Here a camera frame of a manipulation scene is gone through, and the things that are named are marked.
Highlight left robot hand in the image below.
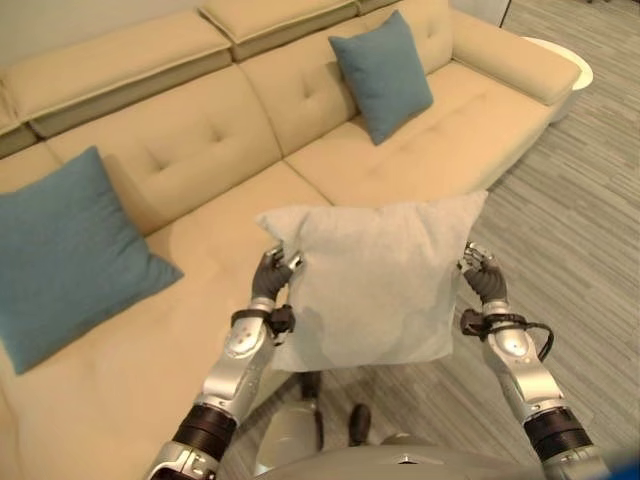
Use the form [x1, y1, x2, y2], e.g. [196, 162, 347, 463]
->
[251, 241, 306, 301]

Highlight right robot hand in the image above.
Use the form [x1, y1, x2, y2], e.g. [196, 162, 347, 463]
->
[458, 240, 509, 304]

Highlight light grey cushion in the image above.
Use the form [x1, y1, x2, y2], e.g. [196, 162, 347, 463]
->
[254, 188, 489, 373]

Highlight beige leather sofa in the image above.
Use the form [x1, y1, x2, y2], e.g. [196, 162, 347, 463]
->
[0, 0, 583, 480]

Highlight silver robot body and legs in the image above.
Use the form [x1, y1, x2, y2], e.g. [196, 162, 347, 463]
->
[252, 370, 541, 480]

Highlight large blue cushion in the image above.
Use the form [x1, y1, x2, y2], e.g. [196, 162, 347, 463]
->
[0, 145, 185, 376]

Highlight white round side table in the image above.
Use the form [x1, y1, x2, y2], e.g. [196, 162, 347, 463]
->
[519, 35, 595, 125]

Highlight small blue cushion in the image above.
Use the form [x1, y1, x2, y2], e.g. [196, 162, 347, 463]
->
[327, 9, 435, 147]

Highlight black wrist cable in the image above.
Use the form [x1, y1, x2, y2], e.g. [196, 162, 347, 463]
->
[514, 317, 555, 362]

